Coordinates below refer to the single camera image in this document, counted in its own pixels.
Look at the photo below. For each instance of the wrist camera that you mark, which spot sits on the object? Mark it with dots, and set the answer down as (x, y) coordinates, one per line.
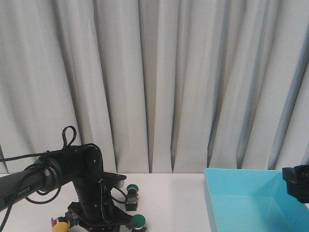
(112, 180)

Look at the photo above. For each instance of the grey pleated curtain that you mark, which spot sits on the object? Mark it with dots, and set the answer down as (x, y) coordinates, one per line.
(161, 86)

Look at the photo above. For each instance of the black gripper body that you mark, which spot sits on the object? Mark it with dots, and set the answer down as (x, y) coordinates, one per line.
(95, 208)
(297, 182)

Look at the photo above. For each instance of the green push button near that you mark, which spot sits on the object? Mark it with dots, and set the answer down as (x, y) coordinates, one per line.
(139, 222)

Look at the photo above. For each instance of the light blue plastic box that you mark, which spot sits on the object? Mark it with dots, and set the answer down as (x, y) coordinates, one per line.
(240, 200)

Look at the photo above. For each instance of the yellow push button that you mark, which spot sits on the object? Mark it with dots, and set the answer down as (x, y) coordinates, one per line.
(61, 227)

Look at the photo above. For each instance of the red push button lying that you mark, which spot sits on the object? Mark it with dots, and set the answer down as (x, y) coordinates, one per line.
(69, 217)

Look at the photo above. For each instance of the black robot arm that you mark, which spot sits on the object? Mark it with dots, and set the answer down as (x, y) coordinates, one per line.
(83, 166)

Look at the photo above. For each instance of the green push button far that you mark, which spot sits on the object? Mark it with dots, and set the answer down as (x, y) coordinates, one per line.
(132, 197)

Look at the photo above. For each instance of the green push button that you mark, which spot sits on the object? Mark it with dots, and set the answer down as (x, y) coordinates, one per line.
(139, 222)
(132, 197)

